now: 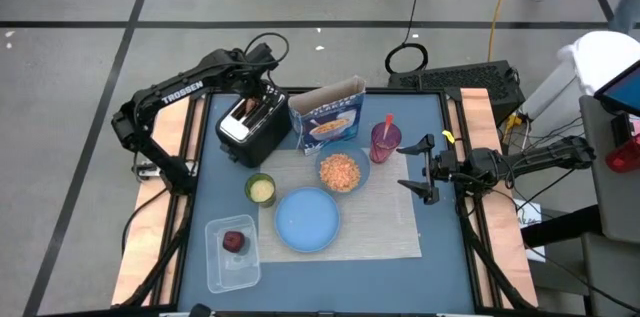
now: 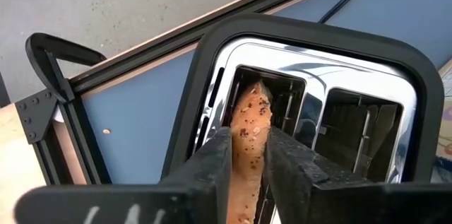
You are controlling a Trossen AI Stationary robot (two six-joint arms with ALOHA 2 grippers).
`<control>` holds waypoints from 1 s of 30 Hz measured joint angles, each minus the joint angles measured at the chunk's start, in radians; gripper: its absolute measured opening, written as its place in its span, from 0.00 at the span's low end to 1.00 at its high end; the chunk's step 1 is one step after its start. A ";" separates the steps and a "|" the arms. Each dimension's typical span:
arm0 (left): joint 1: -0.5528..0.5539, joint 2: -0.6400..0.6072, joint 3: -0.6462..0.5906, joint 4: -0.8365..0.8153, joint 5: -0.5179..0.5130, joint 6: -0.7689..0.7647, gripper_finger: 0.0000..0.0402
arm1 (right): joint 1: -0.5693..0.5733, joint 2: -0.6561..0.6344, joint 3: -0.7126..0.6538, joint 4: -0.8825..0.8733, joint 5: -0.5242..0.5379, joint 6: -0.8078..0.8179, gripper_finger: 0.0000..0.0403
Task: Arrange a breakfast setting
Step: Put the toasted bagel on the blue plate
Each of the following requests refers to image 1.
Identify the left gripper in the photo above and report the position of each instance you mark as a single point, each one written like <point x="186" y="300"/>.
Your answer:
<point x="257" y="72"/>

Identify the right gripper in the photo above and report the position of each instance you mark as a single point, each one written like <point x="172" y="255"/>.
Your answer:
<point x="442" y="169"/>

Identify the pink faceted tumbler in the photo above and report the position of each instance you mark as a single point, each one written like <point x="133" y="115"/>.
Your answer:
<point x="386" y="149"/>

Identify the orange plastic spoon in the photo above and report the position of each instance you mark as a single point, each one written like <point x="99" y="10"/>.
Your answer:
<point x="388" y="124"/>

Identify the blue bowl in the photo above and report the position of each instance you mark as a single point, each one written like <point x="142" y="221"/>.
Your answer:
<point x="362" y="159"/>

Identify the blue frosted flakes cereal box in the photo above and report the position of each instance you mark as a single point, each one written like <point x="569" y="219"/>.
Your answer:
<point x="325" y="117"/>

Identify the dark red round food piece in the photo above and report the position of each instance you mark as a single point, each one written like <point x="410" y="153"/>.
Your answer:
<point x="233" y="241"/>

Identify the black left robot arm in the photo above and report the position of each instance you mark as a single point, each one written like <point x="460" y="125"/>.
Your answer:
<point x="175" y="94"/>

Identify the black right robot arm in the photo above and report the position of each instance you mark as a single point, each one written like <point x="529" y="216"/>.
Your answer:
<point x="540" y="157"/>

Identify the black toaster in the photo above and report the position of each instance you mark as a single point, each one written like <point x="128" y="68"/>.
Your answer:
<point x="260" y="137"/>

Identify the yellow tape tag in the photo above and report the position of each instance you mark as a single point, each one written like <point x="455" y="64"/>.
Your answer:
<point x="448" y="136"/>

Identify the beige woven placemat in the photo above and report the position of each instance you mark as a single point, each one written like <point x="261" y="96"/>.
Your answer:
<point x="380" y="227"/>

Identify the orange cereal flakes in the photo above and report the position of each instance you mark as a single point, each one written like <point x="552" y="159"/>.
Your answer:
<point x="340" y="172"/>

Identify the green glass tumbler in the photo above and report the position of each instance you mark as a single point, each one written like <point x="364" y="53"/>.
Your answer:
<point x="260" y="190"/>

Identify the wooden side board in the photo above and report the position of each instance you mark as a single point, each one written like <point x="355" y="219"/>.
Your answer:
<point x="505" y="237"/>
<point x="145" y="237"/>

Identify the white paper sheet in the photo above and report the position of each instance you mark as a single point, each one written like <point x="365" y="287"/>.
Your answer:
<point x="532" y="217"/>

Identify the blue plate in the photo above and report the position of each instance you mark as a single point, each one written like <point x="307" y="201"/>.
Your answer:
<point x="307" y="219"/>

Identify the power strip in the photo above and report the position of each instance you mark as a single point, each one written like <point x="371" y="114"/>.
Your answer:
<point x="145" y="170"/>

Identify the clear plastic container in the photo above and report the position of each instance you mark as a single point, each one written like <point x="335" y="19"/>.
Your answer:
<point x="232" y="272"/>

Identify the red plastic object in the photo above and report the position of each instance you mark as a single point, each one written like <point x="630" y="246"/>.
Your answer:
<point x="625" y="157"/>

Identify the white lined bin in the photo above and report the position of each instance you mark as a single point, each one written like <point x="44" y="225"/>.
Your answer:
<point x="595" y="57"/>

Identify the tablet screen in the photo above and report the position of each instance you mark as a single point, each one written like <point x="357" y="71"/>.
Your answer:
<point x="625" y="92"/>

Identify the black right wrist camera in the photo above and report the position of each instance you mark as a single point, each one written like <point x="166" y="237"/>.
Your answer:
<point x="446" y="158"/>

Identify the black table frame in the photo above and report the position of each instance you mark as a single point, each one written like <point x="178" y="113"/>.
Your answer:
<point x="410" y="91"/>

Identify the black frame strut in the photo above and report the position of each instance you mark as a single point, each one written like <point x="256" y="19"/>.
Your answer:
<point x="160" y="262"/>
<point x="492" y="267"/>

